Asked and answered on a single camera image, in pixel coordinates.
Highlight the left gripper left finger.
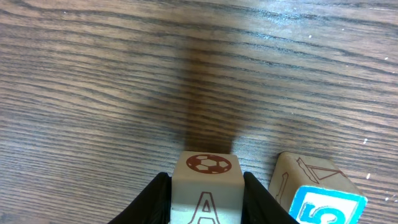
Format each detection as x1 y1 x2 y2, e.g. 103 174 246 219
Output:
109 172 172 224

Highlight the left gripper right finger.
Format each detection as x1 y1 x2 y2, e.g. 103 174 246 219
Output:
241 172 299 224

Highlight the wooden letter A block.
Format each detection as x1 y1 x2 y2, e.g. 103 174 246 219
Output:
170 151 245 224

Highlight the blue number five block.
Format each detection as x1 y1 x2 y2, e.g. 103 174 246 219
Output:
268 152 368 224

